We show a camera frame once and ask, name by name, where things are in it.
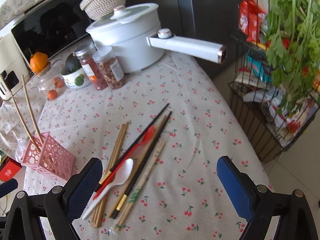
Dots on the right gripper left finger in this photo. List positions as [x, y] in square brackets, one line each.
[65, 204]

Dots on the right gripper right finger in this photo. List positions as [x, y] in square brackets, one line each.
[258, 205]

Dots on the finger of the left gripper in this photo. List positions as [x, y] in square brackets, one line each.
[7, 187]

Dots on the black chopstick with gold band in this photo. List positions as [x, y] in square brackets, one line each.
[138, 139]

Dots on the white plastic spoon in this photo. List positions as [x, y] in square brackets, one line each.
[121, 176]

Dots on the red plastic spoon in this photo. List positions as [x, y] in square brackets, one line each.
[148, 135]

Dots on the red box on floor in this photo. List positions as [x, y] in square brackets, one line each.
[9, 168]

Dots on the crumpled plastic bag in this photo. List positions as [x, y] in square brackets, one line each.
[20, 150]

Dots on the pink perforated utensil holder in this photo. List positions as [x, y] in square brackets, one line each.
[49, 158]

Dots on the wooden chopstick in holder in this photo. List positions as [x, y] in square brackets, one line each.
[31, 111]
[24, 124]

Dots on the glass jar with mandarins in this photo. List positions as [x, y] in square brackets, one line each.
[50, 82]

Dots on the cream air fryer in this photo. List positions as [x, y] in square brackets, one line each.
[12, 67]

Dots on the white bowl with green squash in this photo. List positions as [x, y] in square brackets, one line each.
[74, 74]

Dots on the orange mandarin on jar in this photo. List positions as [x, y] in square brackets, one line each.
[38, 62]

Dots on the jar of dried fruit rings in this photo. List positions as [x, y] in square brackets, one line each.
[109, 67]

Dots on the jar of red dried berries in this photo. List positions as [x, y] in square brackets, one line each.
[85, 55]

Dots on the black microwave oven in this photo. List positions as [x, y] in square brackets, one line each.
[49, 27]

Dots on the white electric cooking pot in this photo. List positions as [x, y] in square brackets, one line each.
[138, 41]

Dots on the green leafy vegetables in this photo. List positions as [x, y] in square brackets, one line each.
[289, 32]

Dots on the grey refrigerator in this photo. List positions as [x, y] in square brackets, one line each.
[209, 20]

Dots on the black wire storage rack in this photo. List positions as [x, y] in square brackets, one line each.
[255, 102]

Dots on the woven rope basket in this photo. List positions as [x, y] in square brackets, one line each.
[97, 9]

